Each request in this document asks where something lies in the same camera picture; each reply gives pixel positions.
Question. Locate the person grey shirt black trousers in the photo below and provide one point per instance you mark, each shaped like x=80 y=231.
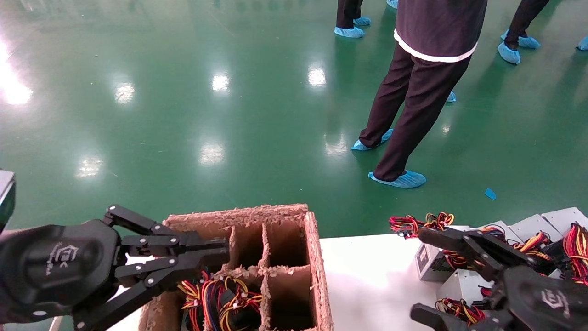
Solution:
x=523 y=18

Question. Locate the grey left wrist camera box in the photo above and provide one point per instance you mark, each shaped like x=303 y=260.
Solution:
x=5 y=197

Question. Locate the brown cardboard divider box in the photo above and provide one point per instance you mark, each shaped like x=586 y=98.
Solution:
x=317 y=257

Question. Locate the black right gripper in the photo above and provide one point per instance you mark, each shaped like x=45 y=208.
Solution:
x=546 y=303

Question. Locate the person in black trousers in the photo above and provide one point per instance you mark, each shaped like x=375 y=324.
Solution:
x=347 y=11

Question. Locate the person in dark clothes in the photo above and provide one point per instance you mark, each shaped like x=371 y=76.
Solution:
x=413 y=92

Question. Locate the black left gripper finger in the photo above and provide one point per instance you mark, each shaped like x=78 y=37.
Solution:
x=197 y=246

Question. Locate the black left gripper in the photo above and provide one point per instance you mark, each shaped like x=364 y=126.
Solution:
x=55 y=266

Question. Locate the small blue floor scrap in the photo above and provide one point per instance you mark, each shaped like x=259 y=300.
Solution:
x=489 y=193

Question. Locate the blue shoe cover foot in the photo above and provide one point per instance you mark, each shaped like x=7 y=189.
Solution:
x=392 y=3
x=451 y=96

